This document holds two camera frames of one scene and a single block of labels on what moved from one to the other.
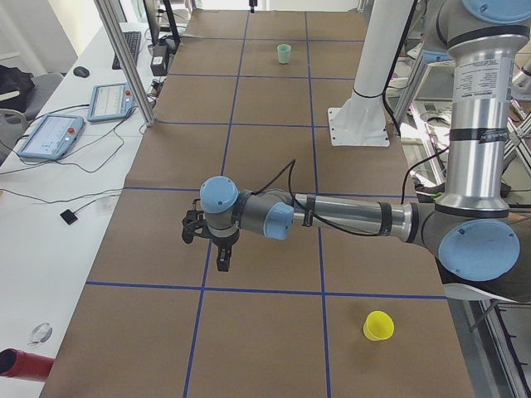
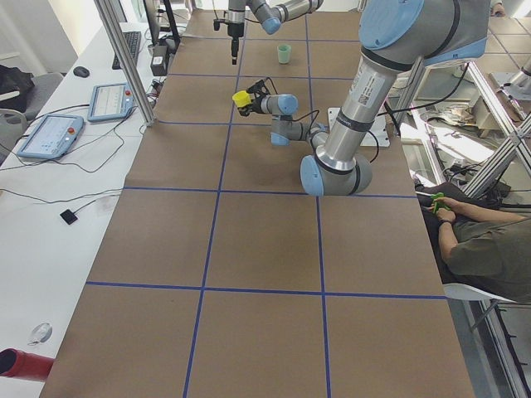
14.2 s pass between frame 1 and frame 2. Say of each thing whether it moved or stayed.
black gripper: moved
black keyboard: stayed
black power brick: stayed
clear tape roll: stayed
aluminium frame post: stayed
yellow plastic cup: moved
